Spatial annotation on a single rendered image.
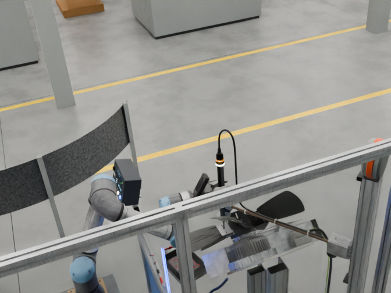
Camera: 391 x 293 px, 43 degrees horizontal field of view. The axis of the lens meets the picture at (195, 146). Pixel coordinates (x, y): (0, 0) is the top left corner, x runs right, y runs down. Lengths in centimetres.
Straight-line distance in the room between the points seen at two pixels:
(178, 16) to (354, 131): 396
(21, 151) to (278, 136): 294
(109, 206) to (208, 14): 676
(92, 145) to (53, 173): 40
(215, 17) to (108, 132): 486
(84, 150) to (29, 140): 208
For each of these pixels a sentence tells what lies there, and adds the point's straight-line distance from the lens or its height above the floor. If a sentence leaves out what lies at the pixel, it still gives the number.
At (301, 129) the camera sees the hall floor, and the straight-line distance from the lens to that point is 580.
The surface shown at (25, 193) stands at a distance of 414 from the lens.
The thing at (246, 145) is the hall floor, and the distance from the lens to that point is 551.
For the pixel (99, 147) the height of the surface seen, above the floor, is 75.
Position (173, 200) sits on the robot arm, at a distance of 244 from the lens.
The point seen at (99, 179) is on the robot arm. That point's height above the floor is 166.
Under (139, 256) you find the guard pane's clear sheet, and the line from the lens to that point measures 160.
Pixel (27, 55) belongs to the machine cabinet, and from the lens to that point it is 830.
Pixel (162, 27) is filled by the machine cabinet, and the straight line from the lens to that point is 853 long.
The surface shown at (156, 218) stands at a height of 205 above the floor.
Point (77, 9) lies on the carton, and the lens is 1032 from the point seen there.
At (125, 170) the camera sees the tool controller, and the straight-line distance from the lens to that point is 312.
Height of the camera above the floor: 303
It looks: 33 degrees down
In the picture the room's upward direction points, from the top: 5 degrees counter-clockwise
